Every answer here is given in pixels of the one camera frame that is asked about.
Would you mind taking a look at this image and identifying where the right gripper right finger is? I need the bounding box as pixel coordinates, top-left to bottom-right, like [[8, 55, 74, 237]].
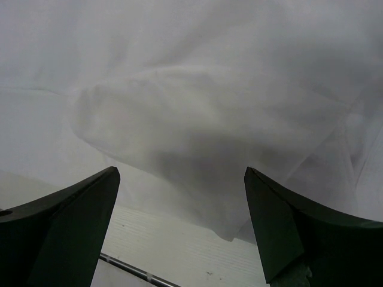
[[244, 168, 382, 286]]

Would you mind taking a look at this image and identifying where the white t shirt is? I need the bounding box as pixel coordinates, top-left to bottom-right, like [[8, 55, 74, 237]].
[[1, 1, 382, 240]]

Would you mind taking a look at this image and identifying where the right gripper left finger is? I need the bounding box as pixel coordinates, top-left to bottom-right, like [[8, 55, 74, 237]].
[[1, 167, 120, 286]]

